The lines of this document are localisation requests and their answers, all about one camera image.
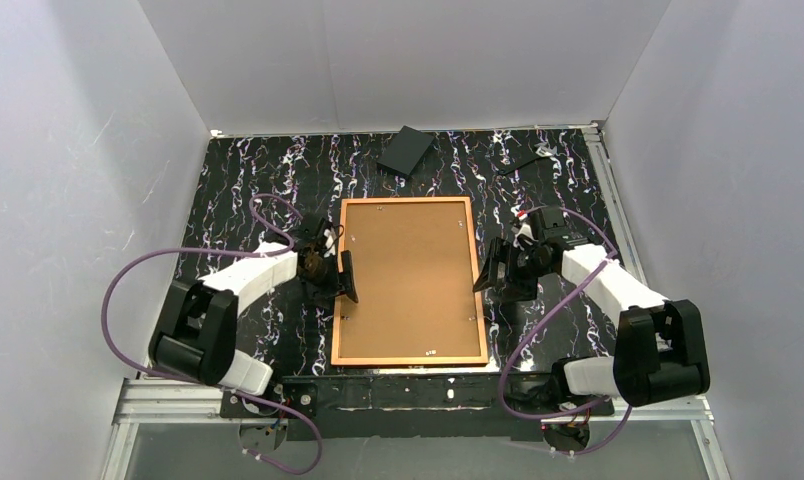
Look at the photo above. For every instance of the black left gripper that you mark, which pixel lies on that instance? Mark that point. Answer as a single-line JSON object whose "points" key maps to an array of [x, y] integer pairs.
{"points": [[332, 278]]}

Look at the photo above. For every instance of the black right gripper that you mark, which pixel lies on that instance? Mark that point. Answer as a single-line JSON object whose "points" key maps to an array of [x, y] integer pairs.
{"points": [[508, 271]]}

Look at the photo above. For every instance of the brown cardboard backing board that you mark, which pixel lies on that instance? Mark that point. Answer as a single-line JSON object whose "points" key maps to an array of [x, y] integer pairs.
{"points": [[414, 262]]}

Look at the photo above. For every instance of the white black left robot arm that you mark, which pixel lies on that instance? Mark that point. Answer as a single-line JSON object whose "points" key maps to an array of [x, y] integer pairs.
{"points": [[195, 336]]}

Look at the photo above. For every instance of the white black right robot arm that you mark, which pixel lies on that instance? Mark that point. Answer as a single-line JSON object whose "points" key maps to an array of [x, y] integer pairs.
{"points": [[660, 352]]}

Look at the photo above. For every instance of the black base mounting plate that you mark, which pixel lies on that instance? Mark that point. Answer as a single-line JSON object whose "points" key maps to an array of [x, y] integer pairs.
{"points": [[403, 406]]}

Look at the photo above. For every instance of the black square block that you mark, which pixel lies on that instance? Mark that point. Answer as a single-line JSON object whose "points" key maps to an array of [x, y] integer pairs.
{"points": [[405, 151]]}

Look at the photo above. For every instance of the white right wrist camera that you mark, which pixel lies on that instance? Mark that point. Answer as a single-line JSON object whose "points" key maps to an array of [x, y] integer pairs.
{"points": [[527, 229]]}

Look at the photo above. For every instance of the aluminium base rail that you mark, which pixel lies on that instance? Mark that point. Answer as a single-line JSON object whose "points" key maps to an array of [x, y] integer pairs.
{"points": [[167, 429]]}

